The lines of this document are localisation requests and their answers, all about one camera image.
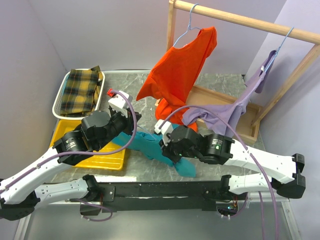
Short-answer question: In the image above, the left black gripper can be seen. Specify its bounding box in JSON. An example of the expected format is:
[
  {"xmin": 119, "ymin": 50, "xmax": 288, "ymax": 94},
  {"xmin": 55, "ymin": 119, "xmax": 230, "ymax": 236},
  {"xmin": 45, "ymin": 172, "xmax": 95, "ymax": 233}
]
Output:
[{"xmin": 95, "ymin": 106, "xmax": 142, "ymax": 150}]

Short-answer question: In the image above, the teal t shirt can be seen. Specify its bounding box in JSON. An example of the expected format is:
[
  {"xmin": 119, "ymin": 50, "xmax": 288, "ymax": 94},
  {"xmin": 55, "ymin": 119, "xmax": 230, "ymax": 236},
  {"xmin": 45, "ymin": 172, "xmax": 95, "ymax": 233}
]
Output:
[{"xmin": 127, "ymin": 131, "xmax": 196, "ymax": 178}]

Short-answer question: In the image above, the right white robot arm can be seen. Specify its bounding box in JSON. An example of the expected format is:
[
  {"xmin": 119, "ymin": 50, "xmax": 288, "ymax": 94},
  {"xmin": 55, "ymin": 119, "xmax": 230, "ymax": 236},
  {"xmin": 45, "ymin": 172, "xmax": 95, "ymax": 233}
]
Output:
[{"xmin": 154, "ymin": 122, "xmax": 306, "ymax": 200}]

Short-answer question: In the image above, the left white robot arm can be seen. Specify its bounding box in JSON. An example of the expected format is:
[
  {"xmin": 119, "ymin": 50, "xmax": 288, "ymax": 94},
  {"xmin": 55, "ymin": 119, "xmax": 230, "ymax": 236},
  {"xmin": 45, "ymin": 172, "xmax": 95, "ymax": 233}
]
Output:
[{"xmin": 0, "ymin": 109, "xmax": 141, "ymax": 221}]

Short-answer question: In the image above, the lilac t shirt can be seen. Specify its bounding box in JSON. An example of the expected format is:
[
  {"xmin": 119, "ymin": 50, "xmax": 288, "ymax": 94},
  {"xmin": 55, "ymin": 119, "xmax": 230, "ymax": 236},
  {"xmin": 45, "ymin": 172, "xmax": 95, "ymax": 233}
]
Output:
[{"xmin": 182, "ymin": 50, "xmax": 278, "ymax": 137}]

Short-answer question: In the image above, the orange t shirt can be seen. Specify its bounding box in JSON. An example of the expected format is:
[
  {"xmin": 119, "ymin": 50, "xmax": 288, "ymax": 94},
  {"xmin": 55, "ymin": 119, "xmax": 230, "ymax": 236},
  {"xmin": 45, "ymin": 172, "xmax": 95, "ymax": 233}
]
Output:
[{"xmin": 136, "ymin": 26, "xmax": 218, "ymax": 120}]

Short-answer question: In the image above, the blue hanger with orange shirt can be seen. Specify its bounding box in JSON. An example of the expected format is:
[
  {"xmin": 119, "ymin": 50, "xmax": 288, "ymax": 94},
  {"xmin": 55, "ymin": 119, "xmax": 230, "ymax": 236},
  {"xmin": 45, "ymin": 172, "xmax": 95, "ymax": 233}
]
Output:
[{"xmin": 173, "ymin": 3, "xmax": 201, "ymax": 47}]

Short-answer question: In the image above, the blue hanger with lilac shirt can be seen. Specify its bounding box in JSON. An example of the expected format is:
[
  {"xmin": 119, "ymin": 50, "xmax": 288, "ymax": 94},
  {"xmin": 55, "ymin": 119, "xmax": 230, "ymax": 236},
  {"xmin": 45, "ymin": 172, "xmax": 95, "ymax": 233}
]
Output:
[{"xmin": 260, "ymin": 26, "xmax": 295, "ymax": 73}]

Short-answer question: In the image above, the yellow plastic tray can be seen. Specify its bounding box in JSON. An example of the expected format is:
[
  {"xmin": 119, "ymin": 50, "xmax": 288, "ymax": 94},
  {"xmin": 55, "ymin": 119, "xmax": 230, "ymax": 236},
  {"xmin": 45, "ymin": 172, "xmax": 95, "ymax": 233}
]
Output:
[{"xmin": 49, "ymin": 119, "xmax": 126, "ymax": 171}]

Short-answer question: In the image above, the yellow plaid cloth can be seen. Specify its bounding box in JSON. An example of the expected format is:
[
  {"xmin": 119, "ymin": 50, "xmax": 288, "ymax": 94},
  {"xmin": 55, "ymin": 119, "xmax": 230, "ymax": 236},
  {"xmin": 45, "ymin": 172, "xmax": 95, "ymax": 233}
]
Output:
[{"xmin": 59, "ymin": 65, "xmax": 103, "ymax": 117}]

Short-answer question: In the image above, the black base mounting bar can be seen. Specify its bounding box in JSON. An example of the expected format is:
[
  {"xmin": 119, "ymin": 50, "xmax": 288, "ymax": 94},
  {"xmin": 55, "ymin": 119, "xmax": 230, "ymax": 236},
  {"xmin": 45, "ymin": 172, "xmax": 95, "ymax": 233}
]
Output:
[{"xmin": 81, "ymin": 181, "xmax": 246, "ymax": 212}]

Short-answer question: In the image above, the white plastic basket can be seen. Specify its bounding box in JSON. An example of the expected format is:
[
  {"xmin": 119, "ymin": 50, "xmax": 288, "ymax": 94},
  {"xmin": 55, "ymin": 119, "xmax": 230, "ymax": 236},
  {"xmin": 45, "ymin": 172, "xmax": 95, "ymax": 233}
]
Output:
[{"xmin": 52, "ymin": 65, "xmax": 105, "ymax": 120}]

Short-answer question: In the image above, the wooden clothes rack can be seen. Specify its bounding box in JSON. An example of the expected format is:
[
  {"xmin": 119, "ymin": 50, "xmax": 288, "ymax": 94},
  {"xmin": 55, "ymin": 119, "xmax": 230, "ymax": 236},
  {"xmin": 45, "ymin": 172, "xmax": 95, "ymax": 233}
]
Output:
[{"xmin": 166, "ymin": 0, "xmax": 320, "ymax": 144}]

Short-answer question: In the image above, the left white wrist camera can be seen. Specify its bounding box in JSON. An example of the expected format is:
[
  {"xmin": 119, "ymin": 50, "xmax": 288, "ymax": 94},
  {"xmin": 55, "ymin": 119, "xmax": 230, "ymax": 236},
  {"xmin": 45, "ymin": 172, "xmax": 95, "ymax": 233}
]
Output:
[{"xmin": 107, "ymin": 88, "xmax": 129, "ymax": 118}]

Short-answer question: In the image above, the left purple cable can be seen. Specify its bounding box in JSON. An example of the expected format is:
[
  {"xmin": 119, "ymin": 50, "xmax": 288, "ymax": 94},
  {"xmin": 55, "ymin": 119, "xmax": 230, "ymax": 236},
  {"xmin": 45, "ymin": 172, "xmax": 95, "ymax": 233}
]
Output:
[{"xmin": 0, "ymin": 89, "xmax": 138, "ymax": 222}]

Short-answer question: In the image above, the purple cable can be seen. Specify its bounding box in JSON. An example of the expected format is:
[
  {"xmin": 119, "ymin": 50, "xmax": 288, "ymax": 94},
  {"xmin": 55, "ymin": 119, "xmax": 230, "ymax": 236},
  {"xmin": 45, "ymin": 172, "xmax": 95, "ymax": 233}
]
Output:
[
  {"xmin": 0, "ymin": 89, "xmax": 138, "ymax": 222},
  {"xmin": 159, "ymin": 104, "xmax": 279, "ymax": 240}
]

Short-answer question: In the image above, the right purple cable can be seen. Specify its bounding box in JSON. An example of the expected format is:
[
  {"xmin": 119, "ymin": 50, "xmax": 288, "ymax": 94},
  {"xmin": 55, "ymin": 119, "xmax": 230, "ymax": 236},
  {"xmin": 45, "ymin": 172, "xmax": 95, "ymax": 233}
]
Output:
[{"xmin": 159, "ymin": 104, "xmax": 279, "ymax": 240}]

